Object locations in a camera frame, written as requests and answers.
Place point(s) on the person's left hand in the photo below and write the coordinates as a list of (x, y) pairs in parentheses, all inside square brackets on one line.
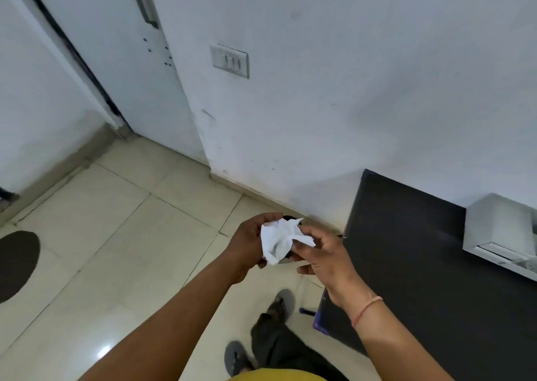
[(245, 242)]

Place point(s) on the person's right hand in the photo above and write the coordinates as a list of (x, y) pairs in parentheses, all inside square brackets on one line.
[(331, 263)]

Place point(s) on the person's left fingers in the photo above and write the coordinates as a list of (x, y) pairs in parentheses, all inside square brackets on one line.
[(268, 217)]

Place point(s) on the person's right fingers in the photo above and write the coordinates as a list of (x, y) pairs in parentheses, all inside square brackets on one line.
[(314, 232)]

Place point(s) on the white tissue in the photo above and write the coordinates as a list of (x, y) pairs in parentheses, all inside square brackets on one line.
[(277, 240)]

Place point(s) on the person's right forearm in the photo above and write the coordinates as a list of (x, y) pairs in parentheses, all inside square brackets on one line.
[(398, 343)]

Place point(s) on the person's left forearm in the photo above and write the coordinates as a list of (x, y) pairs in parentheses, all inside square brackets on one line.
[(168, 330)]

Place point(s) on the grey sandal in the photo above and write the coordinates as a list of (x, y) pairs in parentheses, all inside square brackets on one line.
[(283, 303), (235, 357)]

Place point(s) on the dark pen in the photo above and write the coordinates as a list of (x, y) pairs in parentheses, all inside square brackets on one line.
[(307, 310)]

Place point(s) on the orange thread wristband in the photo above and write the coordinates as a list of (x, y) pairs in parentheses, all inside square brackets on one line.
[(366, 308)]

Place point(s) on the black trousers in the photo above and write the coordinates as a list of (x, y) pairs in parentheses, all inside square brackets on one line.
[(281, 347)]

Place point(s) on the yellow shirt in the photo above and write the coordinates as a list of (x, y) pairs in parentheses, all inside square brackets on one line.
[(277, 375)]

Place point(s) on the white box appliance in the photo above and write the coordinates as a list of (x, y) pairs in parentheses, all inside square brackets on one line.
[(499, 229)]

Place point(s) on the white door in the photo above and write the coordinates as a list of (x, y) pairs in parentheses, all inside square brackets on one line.
[(138, 82)]

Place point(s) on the dark round floor mat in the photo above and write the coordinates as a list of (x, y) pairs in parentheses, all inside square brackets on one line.
[(16, 265)]

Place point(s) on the white wall switch panel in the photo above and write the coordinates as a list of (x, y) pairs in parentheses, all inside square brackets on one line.
[(230, 60)]

